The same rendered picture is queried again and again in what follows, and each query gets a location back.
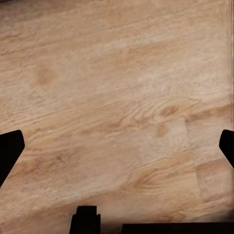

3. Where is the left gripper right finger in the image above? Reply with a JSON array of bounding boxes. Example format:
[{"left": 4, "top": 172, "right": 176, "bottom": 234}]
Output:
[{"left": 219, "top": 130, "right": 234, "bottom": 168}]

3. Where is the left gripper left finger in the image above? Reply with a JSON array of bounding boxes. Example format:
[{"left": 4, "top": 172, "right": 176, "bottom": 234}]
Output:
[{"left": 0, "top": 130, "right": 25, "bottom": 187}]

